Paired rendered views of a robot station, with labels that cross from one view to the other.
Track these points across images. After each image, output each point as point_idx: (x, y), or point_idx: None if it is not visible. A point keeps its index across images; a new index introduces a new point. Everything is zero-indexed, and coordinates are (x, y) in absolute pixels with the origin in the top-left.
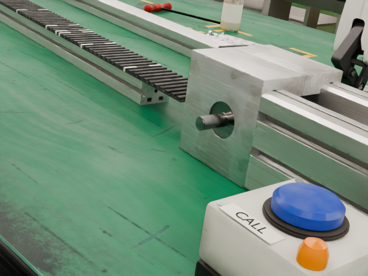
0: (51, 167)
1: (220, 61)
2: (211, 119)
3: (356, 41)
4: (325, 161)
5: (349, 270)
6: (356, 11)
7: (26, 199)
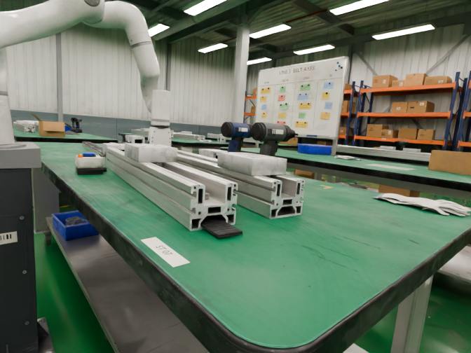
0: (69, 164)
1: (104, 143)
2: (101, 154)
3: (148, 143)
4: (110, 155)
5: (87, 159)
6: (148, 136)
7: (59, 166)
